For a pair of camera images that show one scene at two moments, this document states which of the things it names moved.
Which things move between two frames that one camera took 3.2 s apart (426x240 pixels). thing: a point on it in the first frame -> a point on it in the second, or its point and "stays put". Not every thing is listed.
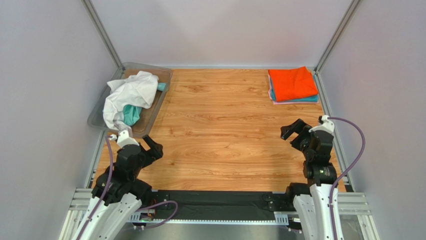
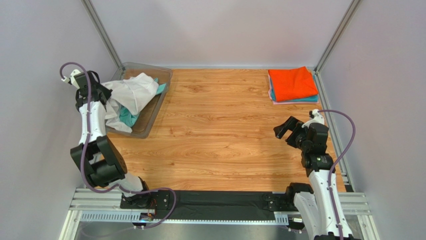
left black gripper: (155, 152) -> (107, 92)
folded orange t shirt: (293, 83) stays put
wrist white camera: (123, 139) -> (71, 80)
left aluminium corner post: (93, 14) stays put
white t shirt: (137, 89) stays put
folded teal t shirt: (311, 98) stays put
